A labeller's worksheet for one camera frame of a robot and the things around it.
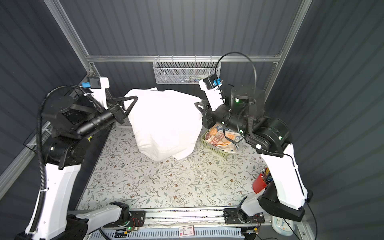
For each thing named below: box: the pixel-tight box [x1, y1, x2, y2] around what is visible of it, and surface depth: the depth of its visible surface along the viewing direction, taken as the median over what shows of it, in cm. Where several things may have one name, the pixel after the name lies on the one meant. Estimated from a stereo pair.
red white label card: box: [178, 225, 195, 237], surface depth 71 cm
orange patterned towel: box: [205, 123, 243, 153], surface depth 93 cm
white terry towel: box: [125, 87, 203, 161], surface depth 51 cm
